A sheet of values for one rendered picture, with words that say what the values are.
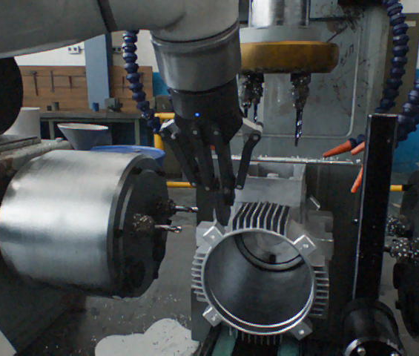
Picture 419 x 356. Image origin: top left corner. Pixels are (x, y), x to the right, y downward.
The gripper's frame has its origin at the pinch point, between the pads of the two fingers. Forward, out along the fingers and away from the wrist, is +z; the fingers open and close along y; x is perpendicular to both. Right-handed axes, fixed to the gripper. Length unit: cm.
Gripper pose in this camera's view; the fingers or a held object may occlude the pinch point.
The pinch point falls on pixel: (222, 202)
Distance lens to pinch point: 59.2
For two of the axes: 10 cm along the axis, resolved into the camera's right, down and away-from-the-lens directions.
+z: 1.2, 7.2, 6.8
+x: -2.1, 6.9, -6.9
